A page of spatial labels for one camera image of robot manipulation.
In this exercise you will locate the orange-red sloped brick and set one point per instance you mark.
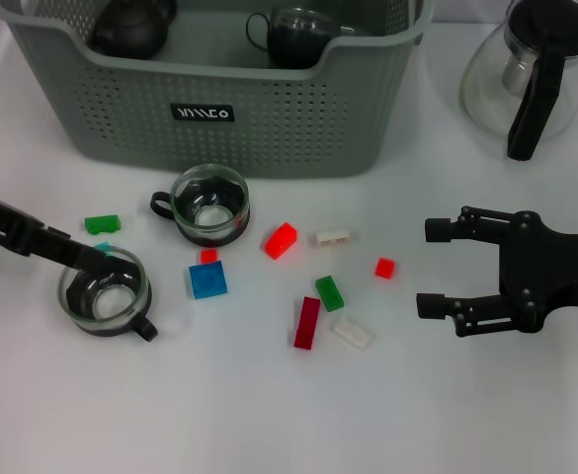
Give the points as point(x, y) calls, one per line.
point(279, 241)

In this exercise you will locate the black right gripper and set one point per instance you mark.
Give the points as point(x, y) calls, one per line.
point(540, 271)

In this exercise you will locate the grey perforated storage bin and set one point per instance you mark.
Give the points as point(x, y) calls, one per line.
point(269, 123)

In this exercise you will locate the white flat studded plate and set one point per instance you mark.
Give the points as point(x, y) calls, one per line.
point(352, 333)

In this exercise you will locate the cyan sloped brick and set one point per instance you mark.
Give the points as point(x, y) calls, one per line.
point(103, 246)

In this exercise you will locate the dark red long brick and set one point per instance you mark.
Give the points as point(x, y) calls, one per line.
point(307, 323)

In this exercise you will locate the small red brick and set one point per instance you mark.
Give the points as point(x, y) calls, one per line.
point(384, 268)
point(209, 256)

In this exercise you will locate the black teapot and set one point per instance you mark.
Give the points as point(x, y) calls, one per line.
point(130, 29)

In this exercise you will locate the green studded brick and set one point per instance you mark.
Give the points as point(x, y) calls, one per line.
point(329, 293)

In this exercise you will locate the blue square brick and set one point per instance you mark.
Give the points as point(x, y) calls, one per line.
point(208, 280)

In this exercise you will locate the white hollow brick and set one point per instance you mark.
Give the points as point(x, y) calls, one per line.
point(332, 239)

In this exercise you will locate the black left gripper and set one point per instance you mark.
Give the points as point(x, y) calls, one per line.
point(2, 222)

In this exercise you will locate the green sloped brick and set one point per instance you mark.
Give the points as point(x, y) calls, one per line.
point(102, 224)

